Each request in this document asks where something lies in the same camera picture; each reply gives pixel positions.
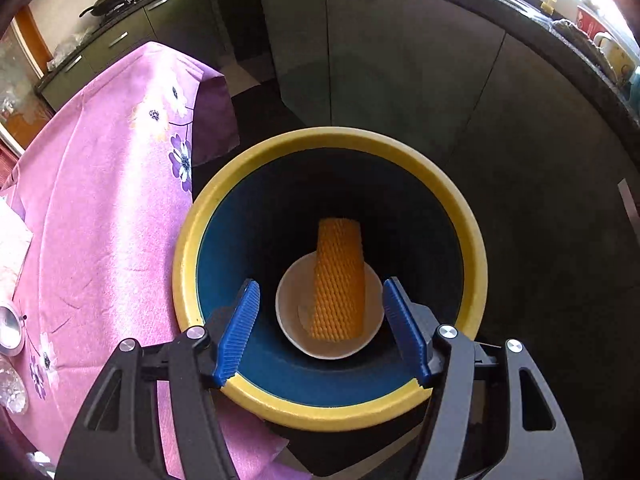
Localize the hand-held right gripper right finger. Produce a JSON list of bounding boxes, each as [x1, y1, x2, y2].
[[382, 276, 586, 480]]

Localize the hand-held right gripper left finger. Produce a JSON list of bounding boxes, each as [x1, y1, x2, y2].
[[55, 279, 262, 480]]

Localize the yellow-rimmed blue waste bin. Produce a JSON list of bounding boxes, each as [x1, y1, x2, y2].
[[172, 126, 488, 433]]

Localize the white bowl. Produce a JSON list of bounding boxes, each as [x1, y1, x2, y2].
[[276, 254, 386, 360]]

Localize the yellow foam net sleeve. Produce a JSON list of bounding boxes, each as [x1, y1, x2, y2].
[[310, 218, 367, 343]]

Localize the pink floral tablecloth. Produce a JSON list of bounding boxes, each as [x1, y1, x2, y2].
[[0, 41, 291, 480]]

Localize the round metal lid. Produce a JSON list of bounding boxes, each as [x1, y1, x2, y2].
[[0, 302, 26, 357]]

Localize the crumpled clear plastic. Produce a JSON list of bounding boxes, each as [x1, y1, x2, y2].
[[0, 355, 28, 416]]

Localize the white tissue paper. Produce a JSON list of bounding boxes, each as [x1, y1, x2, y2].
[[0, 197, 33, 306]]

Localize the green base kitchen cabinets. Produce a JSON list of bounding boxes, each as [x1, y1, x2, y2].
[[37, 0, 640, 221]]

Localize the grey dish cloth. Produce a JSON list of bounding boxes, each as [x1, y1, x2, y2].
[[552, 17, 601, 56]]

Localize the cream mug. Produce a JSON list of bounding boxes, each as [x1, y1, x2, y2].
[[594, 32, 633, 81]]

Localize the black wok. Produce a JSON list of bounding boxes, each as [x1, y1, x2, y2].
[[79, 0, 132, 18]]

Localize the red mug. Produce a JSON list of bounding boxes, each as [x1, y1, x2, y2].
[[575, 6, 608, 43]]

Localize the orange wooden door frame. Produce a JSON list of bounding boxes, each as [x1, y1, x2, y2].
[[0, 10, 56, 156]]

